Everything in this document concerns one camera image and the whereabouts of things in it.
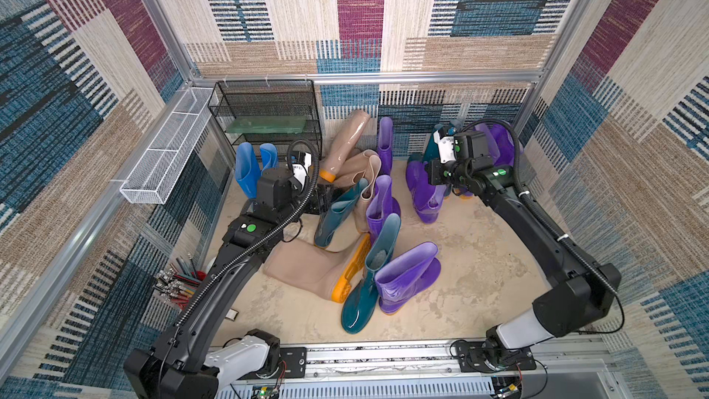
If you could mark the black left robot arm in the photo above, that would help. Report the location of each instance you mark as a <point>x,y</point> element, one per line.
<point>181,364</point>

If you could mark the aluminium front rail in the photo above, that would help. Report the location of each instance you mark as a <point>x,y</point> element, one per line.
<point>566,368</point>

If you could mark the black wire mesh shelf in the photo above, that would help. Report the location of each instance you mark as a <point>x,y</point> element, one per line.
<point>276,112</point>

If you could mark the bundle of pens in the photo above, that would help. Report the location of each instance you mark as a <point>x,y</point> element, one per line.
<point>179,281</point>

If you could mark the purple boot at back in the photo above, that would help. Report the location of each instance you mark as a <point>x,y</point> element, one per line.
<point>385,144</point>

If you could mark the teal boot front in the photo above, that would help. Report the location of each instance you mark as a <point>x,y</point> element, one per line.
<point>362,301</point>

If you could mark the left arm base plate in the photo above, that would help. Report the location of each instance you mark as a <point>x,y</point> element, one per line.
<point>290,364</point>

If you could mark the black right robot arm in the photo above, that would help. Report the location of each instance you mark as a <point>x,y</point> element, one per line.
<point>581,290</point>

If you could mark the short purple boot front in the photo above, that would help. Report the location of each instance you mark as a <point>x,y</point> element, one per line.
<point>407,275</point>

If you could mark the beige boot leaning at back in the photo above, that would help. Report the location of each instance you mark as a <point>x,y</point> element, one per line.
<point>345,140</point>

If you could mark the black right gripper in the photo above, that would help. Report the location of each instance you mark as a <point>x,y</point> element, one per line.
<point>435,172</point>

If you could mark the blue rain boot upright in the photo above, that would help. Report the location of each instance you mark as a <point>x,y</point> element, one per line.
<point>247,171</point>

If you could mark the tall purple boot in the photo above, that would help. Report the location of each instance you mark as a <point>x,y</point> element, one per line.
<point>505,145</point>
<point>492,145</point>

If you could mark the beige boot lying front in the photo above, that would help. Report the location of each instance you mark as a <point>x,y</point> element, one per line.
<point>327,274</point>

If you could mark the short purple boot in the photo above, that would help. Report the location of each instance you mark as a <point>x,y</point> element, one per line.
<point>407,275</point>
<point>427,199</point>

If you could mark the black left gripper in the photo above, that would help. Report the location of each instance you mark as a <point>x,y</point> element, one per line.
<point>319,200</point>

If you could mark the green tray on shelf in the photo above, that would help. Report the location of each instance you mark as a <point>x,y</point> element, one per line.
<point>267,125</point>

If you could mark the purple boot middle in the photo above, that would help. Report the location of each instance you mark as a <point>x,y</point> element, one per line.
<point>381,206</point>

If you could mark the beige boot middle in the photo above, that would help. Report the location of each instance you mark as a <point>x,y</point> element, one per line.
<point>364,165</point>

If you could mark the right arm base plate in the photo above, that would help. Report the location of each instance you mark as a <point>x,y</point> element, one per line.
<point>487,358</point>

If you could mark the white wire mesh basket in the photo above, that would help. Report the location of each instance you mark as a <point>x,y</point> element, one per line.
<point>153,178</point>

